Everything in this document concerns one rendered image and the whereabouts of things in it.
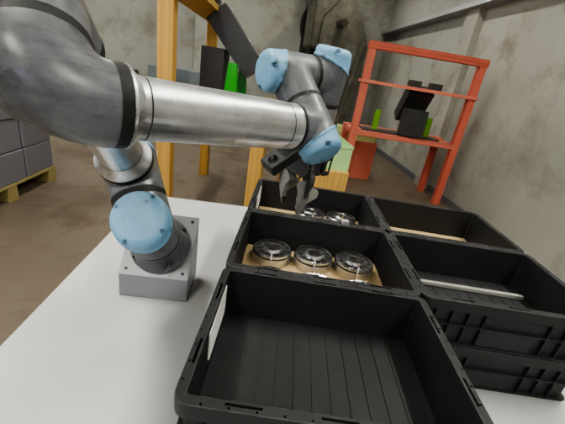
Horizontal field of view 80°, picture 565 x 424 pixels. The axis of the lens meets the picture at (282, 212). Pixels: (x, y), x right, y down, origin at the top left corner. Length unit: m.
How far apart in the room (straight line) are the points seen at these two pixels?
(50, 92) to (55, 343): 0.61
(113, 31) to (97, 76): 8.85
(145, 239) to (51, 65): 0.41
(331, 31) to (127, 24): 4.50
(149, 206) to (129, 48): 8.45
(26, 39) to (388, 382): 0.67
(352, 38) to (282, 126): 7.08
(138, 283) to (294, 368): 0.49
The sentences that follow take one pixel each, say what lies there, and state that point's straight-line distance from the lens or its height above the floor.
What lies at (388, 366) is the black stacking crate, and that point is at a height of 0.83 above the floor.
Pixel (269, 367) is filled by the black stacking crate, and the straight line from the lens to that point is 0.64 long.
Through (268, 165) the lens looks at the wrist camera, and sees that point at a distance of 0.72.
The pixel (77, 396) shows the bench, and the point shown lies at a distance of 0.79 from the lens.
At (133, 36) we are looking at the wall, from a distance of 9.09.
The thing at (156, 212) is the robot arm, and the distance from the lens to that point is 0.73.
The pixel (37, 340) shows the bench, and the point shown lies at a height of 0.70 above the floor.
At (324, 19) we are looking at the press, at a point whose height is 2.30.
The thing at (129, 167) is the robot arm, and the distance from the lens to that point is 0.75.
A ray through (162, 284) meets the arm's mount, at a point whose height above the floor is 0.75.
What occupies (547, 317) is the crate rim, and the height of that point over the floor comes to 0.93.
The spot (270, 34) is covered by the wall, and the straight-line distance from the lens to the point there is 8.59.
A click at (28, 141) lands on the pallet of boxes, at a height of 0.43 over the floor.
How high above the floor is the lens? 1.30
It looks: 22 degrees down
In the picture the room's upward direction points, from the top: 9 degrees clockwise
